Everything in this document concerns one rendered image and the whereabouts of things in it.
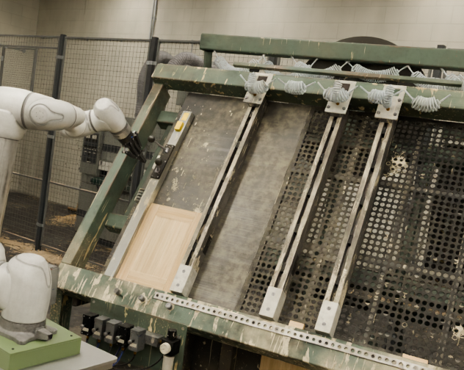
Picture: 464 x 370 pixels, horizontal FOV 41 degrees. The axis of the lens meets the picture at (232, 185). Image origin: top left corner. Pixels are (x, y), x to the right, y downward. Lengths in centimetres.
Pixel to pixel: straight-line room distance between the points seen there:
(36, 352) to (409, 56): 230
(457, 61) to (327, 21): 496
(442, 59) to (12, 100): 212
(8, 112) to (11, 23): 968
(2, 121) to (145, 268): 98
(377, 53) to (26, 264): 212
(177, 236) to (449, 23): 534
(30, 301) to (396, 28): 626
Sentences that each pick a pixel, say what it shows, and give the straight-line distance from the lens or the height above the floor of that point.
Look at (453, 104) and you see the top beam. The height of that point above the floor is 188.
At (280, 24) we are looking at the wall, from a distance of 855.
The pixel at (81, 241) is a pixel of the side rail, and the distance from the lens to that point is 304.
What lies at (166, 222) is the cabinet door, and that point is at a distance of 292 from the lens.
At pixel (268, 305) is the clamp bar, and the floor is 96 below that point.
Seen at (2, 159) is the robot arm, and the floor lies 141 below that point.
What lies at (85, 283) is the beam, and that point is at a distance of 291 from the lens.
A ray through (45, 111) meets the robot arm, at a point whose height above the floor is 160.
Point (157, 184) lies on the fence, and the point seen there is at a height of 132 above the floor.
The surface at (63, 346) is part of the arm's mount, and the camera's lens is 232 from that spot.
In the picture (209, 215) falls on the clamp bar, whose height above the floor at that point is 124.
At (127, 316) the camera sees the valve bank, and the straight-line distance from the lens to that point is 277.
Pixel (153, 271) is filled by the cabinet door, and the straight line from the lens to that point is 282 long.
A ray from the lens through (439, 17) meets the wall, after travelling 764.
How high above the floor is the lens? 161
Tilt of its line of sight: 4 degrees down
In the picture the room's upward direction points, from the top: 8 degrees clockwise
